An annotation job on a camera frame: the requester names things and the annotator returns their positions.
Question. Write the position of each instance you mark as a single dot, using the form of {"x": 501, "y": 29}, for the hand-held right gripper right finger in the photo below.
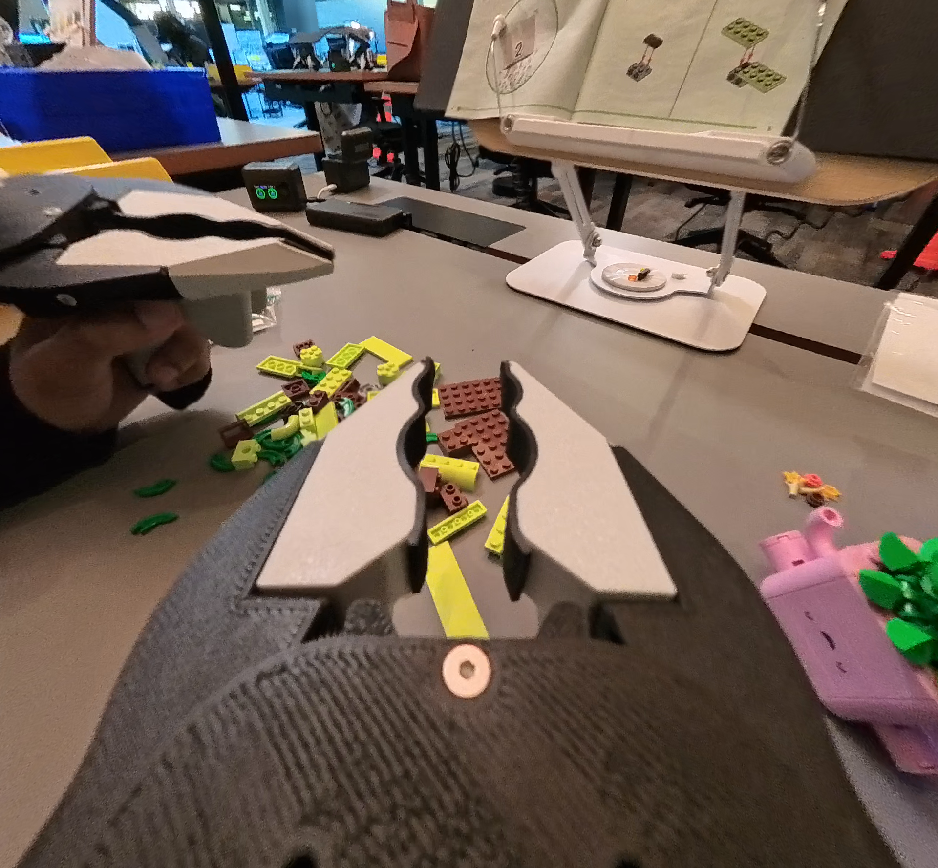
{"x": 593, "y": 523}

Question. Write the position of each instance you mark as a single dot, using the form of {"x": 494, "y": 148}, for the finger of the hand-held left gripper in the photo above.
{"x": 190, "y": 205}
{"x": 220, "y": 260}

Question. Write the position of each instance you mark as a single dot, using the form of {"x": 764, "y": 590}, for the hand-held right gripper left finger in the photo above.
{"x": 344, "y": 516}

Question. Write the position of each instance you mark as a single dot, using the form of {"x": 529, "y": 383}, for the large brown studded plate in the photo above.
{"x": 483, "y": 443}
{"x": 469, "y": 395}

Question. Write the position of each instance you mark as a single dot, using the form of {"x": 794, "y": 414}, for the pile of toy bricks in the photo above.
{"x": 330, "y": 377}

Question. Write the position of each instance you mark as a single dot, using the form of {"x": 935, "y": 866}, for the white monitor stand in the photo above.
{"x": 659, "y": 142}

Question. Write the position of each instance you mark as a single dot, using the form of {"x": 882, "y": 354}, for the toy instruction booklet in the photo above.
{"x": 659, "y": 18}

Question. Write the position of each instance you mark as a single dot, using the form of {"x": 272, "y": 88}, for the person's left forearm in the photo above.
{"x": 44, "y": 450}

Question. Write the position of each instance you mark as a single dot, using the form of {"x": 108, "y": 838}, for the person's left hand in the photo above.
{"x": 80, "y": 370}

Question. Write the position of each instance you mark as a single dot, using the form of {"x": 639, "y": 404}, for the black charger with green display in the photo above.
{"x": 271, "y": 186}

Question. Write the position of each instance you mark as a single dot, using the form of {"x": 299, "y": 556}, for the grey desk with wood edge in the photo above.
{"x": 242, "y": 139}

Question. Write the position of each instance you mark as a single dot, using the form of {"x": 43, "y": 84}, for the blue storage bin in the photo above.
{"x": 110, "y": 106}

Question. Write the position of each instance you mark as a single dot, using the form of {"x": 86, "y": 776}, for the lime flat tile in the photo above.
{"x": 454, "y": 589}

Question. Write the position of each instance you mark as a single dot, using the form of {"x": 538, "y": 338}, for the black ribbed power brick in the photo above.
{"x": 352, "y": 216}

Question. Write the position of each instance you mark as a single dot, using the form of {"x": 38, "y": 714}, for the black adapter box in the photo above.
{"x": 348, "y": 157}

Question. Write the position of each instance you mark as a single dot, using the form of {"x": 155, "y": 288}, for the long wooden desk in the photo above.
{"x": 330, "y": 80}

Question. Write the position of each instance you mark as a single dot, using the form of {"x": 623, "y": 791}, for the black pillar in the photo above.
{"x": 212, "y": 18}

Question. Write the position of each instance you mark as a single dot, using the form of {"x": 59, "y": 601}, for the small tan toy piece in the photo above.
{"x": 810, "y": 485}

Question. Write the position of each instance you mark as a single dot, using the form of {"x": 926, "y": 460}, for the small orange toy piece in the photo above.
{"x": 639, "y": 272}

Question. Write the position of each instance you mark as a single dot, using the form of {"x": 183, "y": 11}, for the brown bag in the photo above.
{"x": 410, "y": 40}

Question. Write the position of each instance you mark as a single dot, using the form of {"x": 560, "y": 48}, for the pink toy pot plant model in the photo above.
{"x": 843, "y": 648}

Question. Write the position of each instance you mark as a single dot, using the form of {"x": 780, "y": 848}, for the black office chair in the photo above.
{"x": 524, "y": 186}

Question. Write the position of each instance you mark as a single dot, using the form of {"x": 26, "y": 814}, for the laminated paper sheet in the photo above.
{"x": 909, "y": 348}

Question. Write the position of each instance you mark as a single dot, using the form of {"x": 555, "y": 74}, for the black monitor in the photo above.
{"x": 879, "y": 40}

